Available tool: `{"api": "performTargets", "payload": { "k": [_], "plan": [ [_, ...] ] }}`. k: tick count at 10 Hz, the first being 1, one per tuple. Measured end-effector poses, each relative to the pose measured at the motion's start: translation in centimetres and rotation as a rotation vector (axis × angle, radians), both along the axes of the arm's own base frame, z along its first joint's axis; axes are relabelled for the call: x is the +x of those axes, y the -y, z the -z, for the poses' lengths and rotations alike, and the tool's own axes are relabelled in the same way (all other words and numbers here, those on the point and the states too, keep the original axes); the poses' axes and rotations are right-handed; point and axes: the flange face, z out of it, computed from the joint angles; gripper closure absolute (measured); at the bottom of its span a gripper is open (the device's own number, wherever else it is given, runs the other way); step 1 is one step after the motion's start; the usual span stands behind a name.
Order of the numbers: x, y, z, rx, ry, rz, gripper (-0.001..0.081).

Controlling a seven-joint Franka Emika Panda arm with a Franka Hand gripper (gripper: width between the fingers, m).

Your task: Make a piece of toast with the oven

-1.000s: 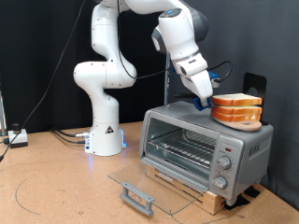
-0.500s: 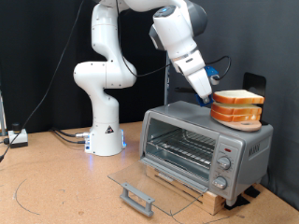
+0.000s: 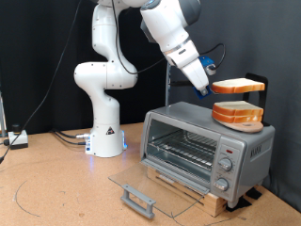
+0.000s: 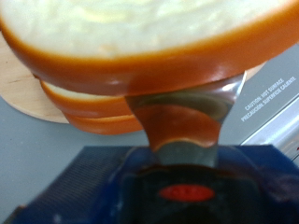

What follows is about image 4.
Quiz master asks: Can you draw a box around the blue small object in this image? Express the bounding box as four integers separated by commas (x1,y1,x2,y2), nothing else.
12,73,299,224

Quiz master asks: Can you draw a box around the white bread slice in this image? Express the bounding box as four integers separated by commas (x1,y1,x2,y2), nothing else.
39,78,135,119
64,113,145,136
0,0,299,97

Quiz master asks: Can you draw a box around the silver toaster oven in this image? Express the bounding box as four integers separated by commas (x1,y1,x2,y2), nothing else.
0,43,299,216

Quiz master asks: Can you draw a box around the round wooden cutting board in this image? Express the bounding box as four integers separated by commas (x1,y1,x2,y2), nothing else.
0,31,266,124

